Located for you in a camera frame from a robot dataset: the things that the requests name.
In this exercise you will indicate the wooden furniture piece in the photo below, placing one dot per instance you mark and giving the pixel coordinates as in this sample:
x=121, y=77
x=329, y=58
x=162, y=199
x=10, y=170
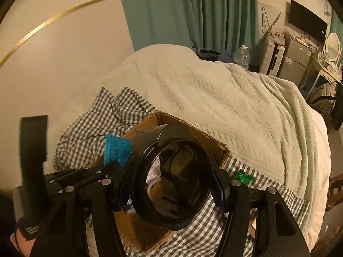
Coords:
x=336, y=192

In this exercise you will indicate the clear water bottle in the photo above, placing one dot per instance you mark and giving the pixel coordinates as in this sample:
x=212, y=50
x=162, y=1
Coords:
x=242, y=56

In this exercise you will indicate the black wall television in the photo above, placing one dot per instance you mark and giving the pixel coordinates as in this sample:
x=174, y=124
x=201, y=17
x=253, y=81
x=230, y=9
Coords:
x=306, y=20

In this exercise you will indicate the beige backpack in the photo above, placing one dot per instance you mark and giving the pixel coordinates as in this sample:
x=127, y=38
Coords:
x=323, y=96

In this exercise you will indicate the white oval vanity mirror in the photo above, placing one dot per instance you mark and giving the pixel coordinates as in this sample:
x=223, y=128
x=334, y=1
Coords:
x=332, y=45

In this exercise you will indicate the black round container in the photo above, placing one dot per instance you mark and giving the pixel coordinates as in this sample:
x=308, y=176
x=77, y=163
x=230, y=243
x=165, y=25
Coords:
x=174, y=182

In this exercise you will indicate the person's left forearm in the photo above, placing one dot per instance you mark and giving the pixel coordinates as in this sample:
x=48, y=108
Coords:
x=24, y=246

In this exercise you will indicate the grey checked bed sheet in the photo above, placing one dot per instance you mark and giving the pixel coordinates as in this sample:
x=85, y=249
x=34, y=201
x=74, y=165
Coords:
x=88, y=128

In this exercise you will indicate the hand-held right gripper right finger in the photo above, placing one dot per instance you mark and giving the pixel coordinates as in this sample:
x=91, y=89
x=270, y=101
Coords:
x=218, y=190

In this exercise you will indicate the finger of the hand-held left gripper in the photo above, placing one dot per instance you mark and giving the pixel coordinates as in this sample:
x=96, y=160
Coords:
x=80, y=172

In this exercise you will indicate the dark hanging clothing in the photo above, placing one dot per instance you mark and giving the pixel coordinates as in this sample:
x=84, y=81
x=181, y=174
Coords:
x=338, y=107

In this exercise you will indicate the blue packet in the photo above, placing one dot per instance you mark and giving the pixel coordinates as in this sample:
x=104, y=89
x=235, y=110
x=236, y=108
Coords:
x=116, y=151

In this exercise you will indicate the grey mini fridge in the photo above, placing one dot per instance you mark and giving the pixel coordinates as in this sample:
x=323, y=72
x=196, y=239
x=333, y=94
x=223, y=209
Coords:
x=296, y=59

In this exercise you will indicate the white dressing table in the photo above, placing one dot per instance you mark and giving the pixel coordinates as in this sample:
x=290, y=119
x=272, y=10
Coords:
x=323, y=71

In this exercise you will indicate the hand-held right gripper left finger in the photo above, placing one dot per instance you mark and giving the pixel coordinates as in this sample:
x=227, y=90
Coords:
x=122, y=197

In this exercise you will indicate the cardboard box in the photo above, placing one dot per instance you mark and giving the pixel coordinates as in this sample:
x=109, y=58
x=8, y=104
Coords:
x=209, y=142

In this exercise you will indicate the green curtain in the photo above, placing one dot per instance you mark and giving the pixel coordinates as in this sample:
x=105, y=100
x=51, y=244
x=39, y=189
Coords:
x=193, y=10

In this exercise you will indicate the dark bag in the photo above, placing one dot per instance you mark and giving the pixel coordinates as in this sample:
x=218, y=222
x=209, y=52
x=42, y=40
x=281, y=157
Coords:
x=209, y=55

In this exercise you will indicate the white suitcase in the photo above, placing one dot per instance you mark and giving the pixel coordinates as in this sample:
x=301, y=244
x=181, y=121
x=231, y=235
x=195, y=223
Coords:
x=270, y=57

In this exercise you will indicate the cream knitted blanket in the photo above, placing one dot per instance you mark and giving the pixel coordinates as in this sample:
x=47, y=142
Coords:
x=214, y=96

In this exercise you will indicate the green packet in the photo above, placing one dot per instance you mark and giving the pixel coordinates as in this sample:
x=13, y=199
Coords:
x=244, y=177

